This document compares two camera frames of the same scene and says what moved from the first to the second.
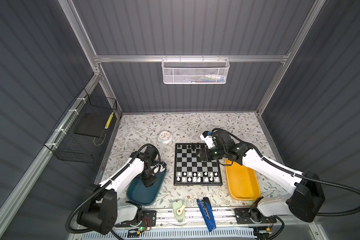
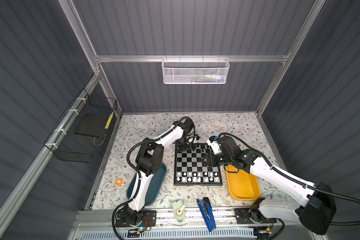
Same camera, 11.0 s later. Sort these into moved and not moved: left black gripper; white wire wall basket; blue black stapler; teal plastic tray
Moved: left black gripper
Not moved: teal plastic tray; white wire wall basket; blue black stapler
